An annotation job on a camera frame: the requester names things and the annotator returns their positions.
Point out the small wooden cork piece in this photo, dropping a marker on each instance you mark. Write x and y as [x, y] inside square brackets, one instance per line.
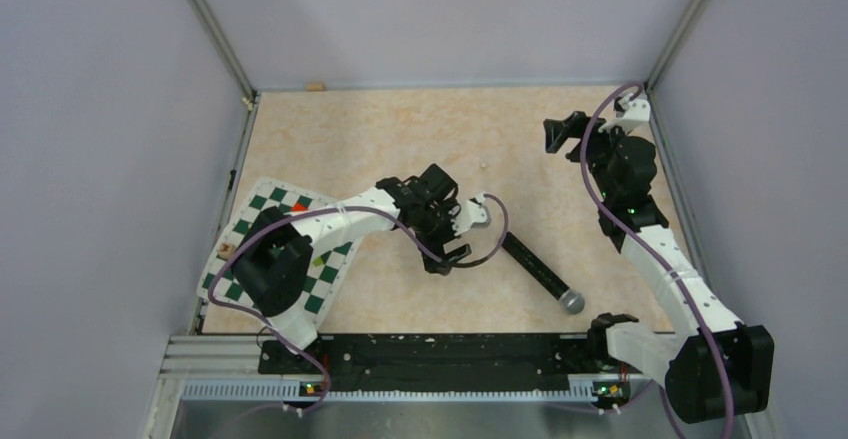
[315, 86]

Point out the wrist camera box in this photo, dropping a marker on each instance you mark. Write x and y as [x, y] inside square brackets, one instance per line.
[631, 112]
[471, 214]

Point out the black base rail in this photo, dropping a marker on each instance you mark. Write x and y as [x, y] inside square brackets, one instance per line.
[476, 364]

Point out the brown wooden chess piece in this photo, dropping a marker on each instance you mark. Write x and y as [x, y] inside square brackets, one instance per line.
[226, 250]

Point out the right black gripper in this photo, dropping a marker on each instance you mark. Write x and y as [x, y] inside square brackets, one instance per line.
[576, 126]

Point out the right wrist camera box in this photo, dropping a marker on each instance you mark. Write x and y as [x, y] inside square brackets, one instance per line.
[631, 112]

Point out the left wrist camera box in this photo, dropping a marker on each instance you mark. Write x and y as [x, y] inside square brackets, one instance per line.
[471, 214]

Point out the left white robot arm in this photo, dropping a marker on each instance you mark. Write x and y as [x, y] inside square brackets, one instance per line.
[280, 246]

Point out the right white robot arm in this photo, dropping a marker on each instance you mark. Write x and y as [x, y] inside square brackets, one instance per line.
[712, 352]

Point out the black microphone grey head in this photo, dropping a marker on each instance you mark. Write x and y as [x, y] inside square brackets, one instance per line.
[570, 300]

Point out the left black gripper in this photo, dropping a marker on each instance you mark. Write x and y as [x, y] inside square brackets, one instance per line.
[436, 247]

